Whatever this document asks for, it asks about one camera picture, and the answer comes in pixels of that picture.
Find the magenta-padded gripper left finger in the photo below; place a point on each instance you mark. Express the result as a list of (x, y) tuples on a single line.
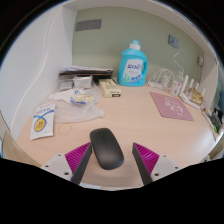
[(75, 159)]

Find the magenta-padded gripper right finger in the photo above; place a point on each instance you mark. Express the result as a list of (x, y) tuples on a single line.
[(149, 160)]

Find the black computer mouse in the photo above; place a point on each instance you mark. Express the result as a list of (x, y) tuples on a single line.
[(106, 150)]

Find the pink printed mouse pad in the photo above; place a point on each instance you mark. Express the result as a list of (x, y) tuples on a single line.
[(170, 106)]

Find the orange rubber band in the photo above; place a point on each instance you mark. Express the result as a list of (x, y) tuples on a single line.
[(59, 129)]

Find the clear plastic bag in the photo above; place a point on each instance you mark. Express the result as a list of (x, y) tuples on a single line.
[(78, 111)]

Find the white and blue packet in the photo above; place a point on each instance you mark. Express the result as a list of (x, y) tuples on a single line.
[(42, 121)]

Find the yellow snack packet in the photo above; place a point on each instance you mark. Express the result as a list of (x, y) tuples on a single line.
[(81, 98)]

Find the white remote control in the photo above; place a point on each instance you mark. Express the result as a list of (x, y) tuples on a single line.
[(210, 120)]

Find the small silver foil packet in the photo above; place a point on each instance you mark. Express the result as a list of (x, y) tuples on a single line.
[(65, 85)]

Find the small clear jar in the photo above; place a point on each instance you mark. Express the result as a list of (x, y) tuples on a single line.
[(175, 88)]

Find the gold foil package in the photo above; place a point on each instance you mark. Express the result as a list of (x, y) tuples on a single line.
[(196, 96)]

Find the beige cardboard box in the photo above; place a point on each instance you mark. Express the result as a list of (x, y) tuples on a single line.
[(110, 88)]

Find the dark grey pouch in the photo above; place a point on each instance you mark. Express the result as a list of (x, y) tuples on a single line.
[(218, 120)]

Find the blue detergent bottle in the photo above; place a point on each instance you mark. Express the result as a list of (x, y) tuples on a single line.
[(132, 68)]

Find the white wall adapter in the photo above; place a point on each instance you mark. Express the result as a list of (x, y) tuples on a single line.
[(200, 60)]

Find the grey wall socket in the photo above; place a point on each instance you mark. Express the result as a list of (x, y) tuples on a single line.
[(173, 41)]

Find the grey blank wall plate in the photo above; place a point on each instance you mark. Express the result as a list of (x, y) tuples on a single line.
[(88, 25)]

